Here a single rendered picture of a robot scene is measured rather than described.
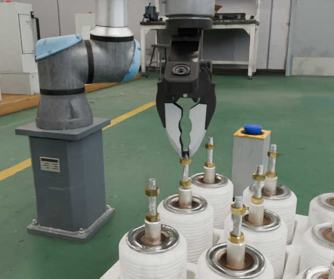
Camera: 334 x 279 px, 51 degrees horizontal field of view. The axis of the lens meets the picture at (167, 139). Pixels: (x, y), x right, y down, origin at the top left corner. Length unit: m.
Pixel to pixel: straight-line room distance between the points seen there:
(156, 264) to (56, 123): 0.55
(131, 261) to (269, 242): 0.20
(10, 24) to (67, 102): 2.29
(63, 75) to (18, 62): 2.26
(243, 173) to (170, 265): 0.40
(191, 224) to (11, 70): 2.79
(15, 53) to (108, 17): 2.28
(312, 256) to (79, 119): 0.64
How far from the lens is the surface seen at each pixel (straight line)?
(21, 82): 3.18
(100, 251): 0.96
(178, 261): 0.50
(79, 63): 0.93
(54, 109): 0.94
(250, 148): 0.81
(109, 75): 0.96
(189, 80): 0.46
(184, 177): 0.59
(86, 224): 1.02
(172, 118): 0.55
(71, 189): 0.96
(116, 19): 0.95
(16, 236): 1.09
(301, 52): 5.66
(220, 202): 0.68
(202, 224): 0.59
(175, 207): 0.59
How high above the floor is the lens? 0.52
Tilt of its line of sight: 16 degrees down
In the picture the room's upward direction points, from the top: straight up
